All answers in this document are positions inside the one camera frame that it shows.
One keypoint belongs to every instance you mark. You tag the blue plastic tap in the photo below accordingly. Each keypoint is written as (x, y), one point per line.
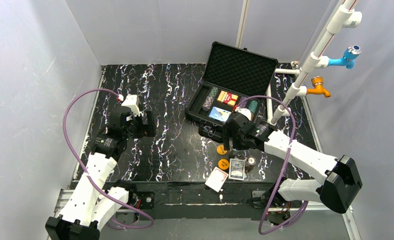
(348, 59)

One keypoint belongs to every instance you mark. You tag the green chip stack in case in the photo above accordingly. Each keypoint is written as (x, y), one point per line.
(253, 106)

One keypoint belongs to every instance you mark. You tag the purple chip stack in case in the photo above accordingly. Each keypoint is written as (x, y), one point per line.
(242, 103)

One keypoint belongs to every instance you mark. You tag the orange plastic tap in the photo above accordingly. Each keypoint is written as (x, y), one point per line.
(318, 88)

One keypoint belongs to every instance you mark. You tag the blue playing card deck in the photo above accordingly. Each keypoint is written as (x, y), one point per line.
(236, 169)

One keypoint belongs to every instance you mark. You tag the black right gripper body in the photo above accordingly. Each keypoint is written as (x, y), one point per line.
(228, 133)

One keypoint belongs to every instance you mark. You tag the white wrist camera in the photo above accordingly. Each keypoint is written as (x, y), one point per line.
(132, 102)
(244, 111)

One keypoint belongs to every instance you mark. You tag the red playing card deck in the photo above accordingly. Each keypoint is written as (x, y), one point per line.
(216, 179)

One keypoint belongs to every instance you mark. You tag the orange dealer button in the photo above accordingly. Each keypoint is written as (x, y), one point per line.
(221, 150)
(223, 164)

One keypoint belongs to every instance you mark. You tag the black poker set case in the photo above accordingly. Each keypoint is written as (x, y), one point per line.
(234, 70)

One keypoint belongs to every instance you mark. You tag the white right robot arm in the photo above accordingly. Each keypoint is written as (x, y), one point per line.
(335, 181)

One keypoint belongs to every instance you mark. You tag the grey chip stack in case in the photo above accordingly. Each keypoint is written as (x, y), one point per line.
(210, 98)

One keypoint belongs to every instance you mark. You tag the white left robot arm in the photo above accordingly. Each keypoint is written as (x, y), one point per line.
(89, 207)

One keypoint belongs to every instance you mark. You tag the blue card deck in case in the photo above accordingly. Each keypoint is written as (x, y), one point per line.
(219, 114)

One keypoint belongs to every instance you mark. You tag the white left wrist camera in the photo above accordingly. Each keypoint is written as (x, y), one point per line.
(132, 102)

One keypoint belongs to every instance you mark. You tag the white pvc pipe frame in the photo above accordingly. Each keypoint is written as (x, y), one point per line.
(345, 16)

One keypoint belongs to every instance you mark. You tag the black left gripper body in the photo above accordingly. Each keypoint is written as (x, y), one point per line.
(144, 124)

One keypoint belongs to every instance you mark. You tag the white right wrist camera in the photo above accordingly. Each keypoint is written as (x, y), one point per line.
(244, 111)

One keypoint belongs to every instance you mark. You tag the brown poker chip stack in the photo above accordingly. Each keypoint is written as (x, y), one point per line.
(250, 164)

